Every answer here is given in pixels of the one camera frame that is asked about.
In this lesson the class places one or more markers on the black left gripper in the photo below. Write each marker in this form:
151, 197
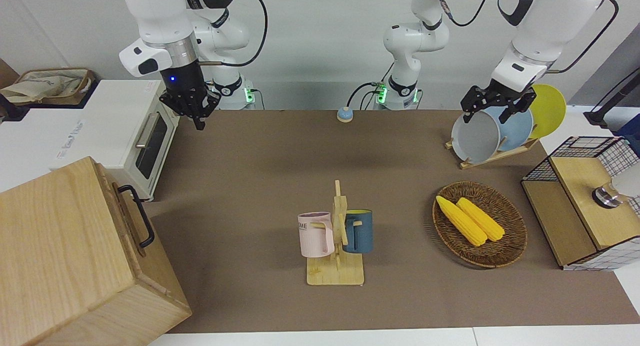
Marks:
495, 96

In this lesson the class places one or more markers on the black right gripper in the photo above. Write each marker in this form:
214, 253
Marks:
187, 93

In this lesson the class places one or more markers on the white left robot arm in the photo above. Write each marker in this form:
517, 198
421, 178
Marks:
540, 26

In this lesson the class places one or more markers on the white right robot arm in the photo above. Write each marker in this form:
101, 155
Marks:
160, 16

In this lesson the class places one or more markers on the grey plate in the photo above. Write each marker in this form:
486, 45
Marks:
475, 138

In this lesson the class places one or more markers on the light blue plate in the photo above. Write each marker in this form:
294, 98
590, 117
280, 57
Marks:
517, 128

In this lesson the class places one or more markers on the wooden plate rack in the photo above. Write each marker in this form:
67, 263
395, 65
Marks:
492, 157

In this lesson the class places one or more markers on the yellow plate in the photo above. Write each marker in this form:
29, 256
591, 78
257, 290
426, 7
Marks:
549, 108

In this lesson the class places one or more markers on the white toaster oven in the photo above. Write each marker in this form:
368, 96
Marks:
115, 116

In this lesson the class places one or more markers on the yellow corn cob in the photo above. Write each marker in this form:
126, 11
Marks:
481, 219
460, 220

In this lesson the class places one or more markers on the black stand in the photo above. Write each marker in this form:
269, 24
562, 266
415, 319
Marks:
597, 117

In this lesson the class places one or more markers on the brown wicker basket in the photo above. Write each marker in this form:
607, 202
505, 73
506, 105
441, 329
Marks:
505, 251

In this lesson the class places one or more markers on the blue round button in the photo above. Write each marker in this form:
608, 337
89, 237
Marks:
344, 114

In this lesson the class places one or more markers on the clear glass cup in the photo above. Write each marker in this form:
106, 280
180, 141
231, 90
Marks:
607, 196

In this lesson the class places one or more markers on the beige cloth bag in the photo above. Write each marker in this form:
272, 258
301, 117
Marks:
45, 83

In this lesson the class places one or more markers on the pink mug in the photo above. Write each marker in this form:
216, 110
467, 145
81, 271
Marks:
315, 238

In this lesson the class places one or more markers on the blue mug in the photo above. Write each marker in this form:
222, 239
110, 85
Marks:
361, 233

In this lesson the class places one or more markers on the light wooden cabinet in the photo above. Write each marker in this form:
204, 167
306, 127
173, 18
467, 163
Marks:
55, 246

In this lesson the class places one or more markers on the wooden mug rack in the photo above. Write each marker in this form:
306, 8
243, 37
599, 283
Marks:
336, 273

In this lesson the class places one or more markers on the brown table mat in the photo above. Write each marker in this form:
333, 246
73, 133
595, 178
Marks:
400, 306

